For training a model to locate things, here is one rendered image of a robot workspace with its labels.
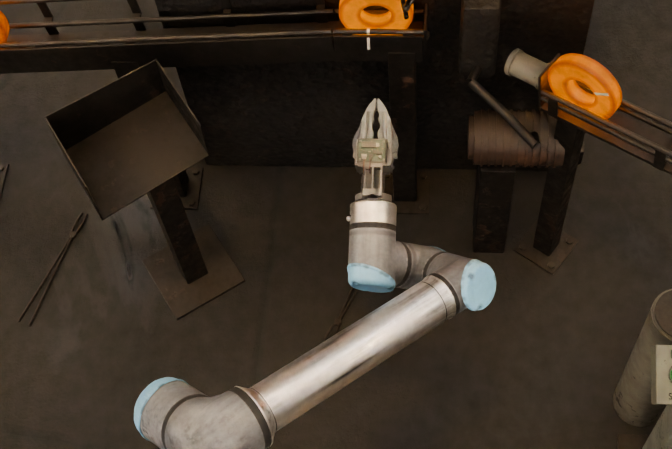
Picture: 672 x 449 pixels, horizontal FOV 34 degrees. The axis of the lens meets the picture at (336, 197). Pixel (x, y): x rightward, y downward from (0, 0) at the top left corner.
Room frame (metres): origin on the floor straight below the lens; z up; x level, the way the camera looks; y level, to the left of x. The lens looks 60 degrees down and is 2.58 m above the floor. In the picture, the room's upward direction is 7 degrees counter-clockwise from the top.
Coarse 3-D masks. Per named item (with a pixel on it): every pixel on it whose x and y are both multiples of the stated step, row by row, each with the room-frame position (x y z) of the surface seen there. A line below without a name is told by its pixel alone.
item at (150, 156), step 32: (96, 96) 1.41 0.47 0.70; (128, 96) 1.43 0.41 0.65; (160, 96) 1.46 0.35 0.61; (64, 128) 1.37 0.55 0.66; (96, 128) 1.40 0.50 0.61; (128, 128) 1.39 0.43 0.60; (160, 128) 1.38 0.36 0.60; (192, 128) 1.35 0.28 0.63; (96, 160) 1.32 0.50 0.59; (128, 160) 1.31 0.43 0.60; (160, 160) 1.30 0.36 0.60; (192, 160) 1.28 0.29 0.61; (96, 192) 1.25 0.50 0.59; (128, 192) 1.23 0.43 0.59; (160, 192) 1.30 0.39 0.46; (160, 224) 1.34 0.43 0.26; (160, 256) 1.39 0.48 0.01; (192, 256) 1.31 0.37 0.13; (224, 256) 1.36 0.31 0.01; (160, 288) 1.29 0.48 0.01; (192, 288) 1.28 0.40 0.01; (224, 288) 1.27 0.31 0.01
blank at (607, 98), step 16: (560, 64) 1.30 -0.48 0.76; (576, 64) 1.28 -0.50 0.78; (592, 64) 1.27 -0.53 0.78; (560, 80) 1.29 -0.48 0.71; (592, 80) 1.25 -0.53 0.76; (608, 80) 1.24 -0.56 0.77; (560, 96) 1.29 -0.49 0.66; (576, 96) 1.27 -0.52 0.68; (592, 96) 1.26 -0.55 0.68; (608, 96) 1.22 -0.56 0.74; (592, 112) 1.23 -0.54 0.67; (608, 112) 1.21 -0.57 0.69
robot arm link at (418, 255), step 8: (408, 248) 0.98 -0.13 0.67; (416, 248) 0.99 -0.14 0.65; (424, 248) 0.99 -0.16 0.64; (432, 248) 0.98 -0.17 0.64; (440, 248) 1.00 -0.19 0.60; (408, 256) 0.96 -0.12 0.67; (416, 256) 0.96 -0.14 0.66; (424, 256) 0.96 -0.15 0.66; (408, 264) 0.95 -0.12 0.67; (416, 264) 0.95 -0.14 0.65; (424, 264) 0.94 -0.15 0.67; (408, 272) 0.93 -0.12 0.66; (416, 272) 0.93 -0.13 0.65; (408, 280) 0.92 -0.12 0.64; (416, 280) 0.92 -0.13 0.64; (408, 288) 0.92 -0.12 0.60
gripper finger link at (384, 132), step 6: (378, 102) 1.26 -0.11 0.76; (378, 108) 1.25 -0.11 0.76; (384, 108) 1.25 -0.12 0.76; (384, 114) 1.21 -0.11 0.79; (378, 120) 1.23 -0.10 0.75; (384, 120) 1.20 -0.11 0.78; (390, 120) 1.22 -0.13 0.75; (384, 126) 1.20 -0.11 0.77; (378, 132) 1.20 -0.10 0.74; (384, 132) 1.19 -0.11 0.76; (390, 132) 1.20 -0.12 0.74; (378, 138) 1.19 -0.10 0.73; (384, 138) 1.18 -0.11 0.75; (390, 138) 1.19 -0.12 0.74
